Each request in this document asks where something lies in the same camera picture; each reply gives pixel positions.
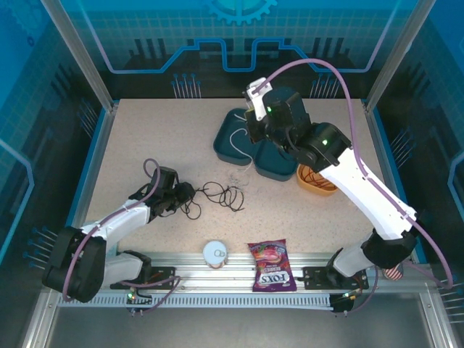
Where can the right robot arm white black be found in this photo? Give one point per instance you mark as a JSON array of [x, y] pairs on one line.
[[362, 195]]

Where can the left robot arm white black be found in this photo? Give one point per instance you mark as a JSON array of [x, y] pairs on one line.
[[108, 228]]

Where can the teal plastic bin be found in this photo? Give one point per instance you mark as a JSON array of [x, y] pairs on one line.
[[224, 145], [272, 166]]

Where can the silver tin can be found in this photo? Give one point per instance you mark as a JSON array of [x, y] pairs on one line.
[[215, 253]]

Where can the orange plastic bin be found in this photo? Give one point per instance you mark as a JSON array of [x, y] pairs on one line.
[[322, 193]]

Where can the purple candy bag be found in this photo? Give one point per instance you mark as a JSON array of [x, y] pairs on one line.
[[272, 264]]

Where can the black power connector block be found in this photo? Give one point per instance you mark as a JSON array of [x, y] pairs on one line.
[[139, 302], [342, 304]]

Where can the flag print can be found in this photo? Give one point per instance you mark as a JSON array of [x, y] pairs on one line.
[[395, 272]]

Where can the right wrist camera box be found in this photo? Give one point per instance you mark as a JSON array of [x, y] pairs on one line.
[[258, 103]]

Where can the aluminium table side rail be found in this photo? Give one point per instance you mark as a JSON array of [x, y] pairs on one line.
[[102, 145], [380, 145]]

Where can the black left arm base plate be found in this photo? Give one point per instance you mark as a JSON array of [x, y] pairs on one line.
[[163, 277]]

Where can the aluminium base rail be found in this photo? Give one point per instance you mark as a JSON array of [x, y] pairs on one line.
[[235, 279]]

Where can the aluminium frame post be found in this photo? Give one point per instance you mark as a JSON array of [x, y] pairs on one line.
[[82, 54], [396, 54]]

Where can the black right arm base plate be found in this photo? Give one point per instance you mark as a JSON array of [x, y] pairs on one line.
[[315, 277]]

